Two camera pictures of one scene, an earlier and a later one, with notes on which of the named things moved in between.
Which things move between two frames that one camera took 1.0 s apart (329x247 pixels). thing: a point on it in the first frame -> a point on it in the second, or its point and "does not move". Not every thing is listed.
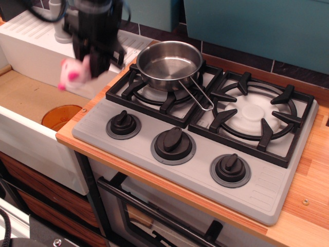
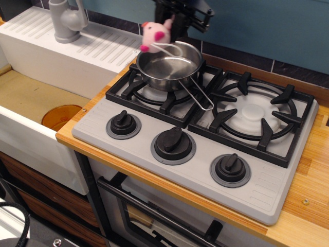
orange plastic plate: [56, 117] does not move
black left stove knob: [123, 126] does not move
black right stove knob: [230, 171] does not move
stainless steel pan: [162, 65] does not move
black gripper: [98, 30] -> [187, 14]
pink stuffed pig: [74, 74] -> [156, 36]
